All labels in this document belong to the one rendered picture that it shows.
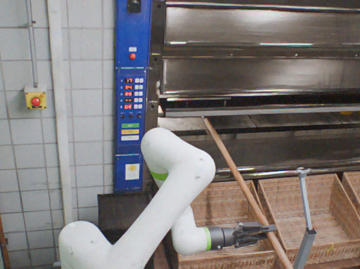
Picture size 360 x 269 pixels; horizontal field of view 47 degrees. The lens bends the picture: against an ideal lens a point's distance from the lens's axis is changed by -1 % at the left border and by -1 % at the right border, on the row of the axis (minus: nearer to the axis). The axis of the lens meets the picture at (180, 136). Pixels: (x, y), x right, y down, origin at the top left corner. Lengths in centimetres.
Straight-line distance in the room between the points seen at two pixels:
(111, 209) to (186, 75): 79
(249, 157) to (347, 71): 74
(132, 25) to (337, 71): 119
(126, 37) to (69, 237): 100
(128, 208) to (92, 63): 77
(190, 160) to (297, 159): 150
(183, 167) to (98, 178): 119
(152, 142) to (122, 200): 98
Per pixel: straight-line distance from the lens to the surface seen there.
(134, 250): 126
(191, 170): 127
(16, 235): 270
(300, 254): 235
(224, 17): 212
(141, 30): 199
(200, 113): 210
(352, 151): 291
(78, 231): 136
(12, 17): 200
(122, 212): 223
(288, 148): 265
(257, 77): 229
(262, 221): 183
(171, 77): 214
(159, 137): 136
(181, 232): 166
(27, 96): 206
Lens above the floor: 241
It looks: 32 degrees down
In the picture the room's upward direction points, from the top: 6 degrees clockwise
